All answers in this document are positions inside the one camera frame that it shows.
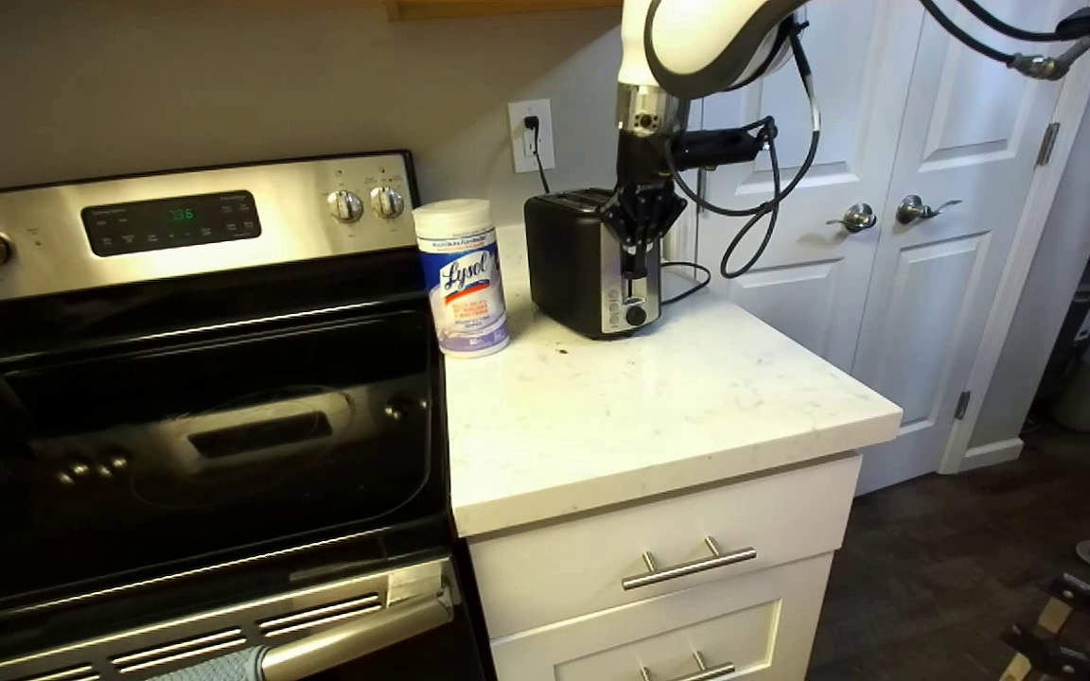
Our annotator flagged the stainless steel black stove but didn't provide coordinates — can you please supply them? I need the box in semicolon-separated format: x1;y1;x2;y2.
0;148;499;681

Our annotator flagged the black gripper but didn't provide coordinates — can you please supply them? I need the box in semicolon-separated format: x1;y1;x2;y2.
614;122;689;257

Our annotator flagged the silver door lever handle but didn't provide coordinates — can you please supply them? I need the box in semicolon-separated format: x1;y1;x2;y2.
894;188;964;230
827;201;885;241

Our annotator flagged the silver bar drawer handle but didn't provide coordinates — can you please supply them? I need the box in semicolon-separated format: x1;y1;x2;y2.
617;535;761;598
635;647;741;681

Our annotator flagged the white panel door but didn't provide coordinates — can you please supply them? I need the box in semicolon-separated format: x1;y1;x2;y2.
679;0;920;373
852;0;1087;498

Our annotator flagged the white wall outlet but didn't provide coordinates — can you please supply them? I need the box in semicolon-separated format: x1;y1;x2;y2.
505;93;562;178

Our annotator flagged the Lysol wipes canister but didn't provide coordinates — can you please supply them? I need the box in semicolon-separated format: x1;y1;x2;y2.
413;197;515;361

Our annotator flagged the black tan floor stand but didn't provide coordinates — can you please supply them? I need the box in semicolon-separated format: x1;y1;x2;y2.
995;539;1090;681

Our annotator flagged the white shallow cabinet drawer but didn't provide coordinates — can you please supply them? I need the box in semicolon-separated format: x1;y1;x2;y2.
465;449;867;643

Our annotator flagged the black and silver toaster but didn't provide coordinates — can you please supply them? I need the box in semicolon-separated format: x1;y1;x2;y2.
524;187;670;339

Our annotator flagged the grey thick cable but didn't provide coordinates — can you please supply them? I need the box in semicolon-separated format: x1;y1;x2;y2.
916;0;1090;83

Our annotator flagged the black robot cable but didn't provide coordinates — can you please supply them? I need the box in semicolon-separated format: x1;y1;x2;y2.
658;17;827;309

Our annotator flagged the white deep cabinet drawer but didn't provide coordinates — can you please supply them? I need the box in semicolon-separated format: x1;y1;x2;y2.
487;551;841;681

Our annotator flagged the black toaster power cord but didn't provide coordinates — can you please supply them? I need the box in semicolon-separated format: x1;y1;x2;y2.
518;117;554;201

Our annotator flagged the silver oven door handle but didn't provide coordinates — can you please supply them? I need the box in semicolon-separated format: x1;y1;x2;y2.
254;583;465;681

